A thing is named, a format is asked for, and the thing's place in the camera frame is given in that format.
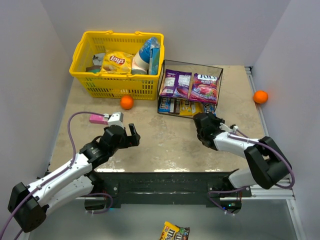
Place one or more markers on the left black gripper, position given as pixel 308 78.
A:
pixel 129 139

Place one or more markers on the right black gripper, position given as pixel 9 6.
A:
pixel 202 122

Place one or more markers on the blue M&M bag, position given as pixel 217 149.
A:
pixel 209 108
pixel 164 105

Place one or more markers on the small yellow candy bag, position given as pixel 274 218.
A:
pixel 196 107

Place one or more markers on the yellow M&M bag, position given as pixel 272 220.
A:
pixel 185 108

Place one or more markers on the purple Fox's berries bag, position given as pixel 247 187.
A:
pixel 204 89

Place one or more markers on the brown chocolate bar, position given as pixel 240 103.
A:
pixel 174 106

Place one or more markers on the purple candy bag back side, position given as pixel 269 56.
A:
pixel 176 84

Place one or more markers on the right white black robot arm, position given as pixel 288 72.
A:
pixel 267 165

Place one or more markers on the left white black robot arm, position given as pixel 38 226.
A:
pixel 30 204

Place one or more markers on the M&M bags on floor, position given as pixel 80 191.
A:
pixel 173 232

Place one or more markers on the orange fruit near basket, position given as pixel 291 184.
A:
pixel 127 102

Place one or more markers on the pink rectangular box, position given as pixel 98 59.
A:
pixel 97 119

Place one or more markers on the yellow plastic shopping basket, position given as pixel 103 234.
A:
pixel 105 85

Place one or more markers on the yellow Lays chip bag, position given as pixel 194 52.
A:
pixel 116 62

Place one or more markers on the brown green packet in basket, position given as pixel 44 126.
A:
pixel 93 69

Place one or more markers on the grey crumpled packet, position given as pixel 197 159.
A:
pixel 97 59

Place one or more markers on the blue cardboard box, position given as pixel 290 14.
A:
pixel 154 61

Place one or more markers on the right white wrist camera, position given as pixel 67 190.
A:
pixel 233 128

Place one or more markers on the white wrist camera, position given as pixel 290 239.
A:
pixel 233 128
pixel 115 118

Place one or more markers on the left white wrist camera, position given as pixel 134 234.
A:
pixel 115 118

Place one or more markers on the black wire wooden shelf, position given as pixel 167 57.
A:
pixel 188 67

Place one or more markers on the orange fruit at wall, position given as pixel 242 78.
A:
pixel 260 97

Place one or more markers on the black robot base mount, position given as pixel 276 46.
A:
pixel 114 189

